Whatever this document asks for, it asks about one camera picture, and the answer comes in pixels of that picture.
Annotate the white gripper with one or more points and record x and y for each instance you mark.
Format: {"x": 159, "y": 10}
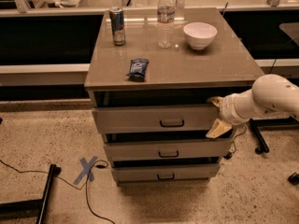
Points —
{"x": 226, "y": 110}

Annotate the grey top drawer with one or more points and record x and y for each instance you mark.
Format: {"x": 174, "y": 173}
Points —
{"x": 158, "y": 118}

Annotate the grey drawer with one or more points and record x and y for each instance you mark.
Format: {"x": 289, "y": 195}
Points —
{"x": 165, "y": 173}
{"x": 160, "y": 150}
{"x": 158, "y": 118}

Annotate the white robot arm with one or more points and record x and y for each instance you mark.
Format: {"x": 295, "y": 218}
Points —
{"x": 269, "y": 94}

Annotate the grey bottom drawer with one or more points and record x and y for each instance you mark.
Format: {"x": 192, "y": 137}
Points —
{"x": 165, "y": 173}

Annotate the grey middle drawer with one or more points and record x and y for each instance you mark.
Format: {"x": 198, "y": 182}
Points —
{"x": 160, "y": 150}

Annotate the grey drawer cabinet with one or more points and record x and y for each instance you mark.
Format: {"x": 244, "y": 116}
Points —
{"x": 179, "y": 75}

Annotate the black stand leg right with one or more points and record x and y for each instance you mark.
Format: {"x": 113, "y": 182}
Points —
{"x": 255, "y": 126}

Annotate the black stand leg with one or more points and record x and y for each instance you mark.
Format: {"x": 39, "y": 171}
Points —
{"x": 255, "y": 126}
{"x": 36, "y": 208}

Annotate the white ceramic bowl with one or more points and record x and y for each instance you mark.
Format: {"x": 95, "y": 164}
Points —
{"x": 199, "y": 35}

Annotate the dark blue snack packet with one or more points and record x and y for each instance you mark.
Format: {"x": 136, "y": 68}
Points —
{"x": 138, "y": 69}

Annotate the black caster right edge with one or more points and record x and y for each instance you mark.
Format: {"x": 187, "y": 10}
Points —
{"x": 294, "y": 178}

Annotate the clear plastic water bottle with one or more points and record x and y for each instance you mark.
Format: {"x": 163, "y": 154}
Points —
{"x": 165, "y": 20}

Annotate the energy drink can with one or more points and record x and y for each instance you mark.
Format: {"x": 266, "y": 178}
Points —
{"x": 117, "y": 25}

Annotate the blue tape cross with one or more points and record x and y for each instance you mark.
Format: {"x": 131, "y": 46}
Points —
{"x": 86, "y": 170}

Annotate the black stand leg left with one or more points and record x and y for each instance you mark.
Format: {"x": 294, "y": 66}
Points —
{"x": 36, "y": 208}

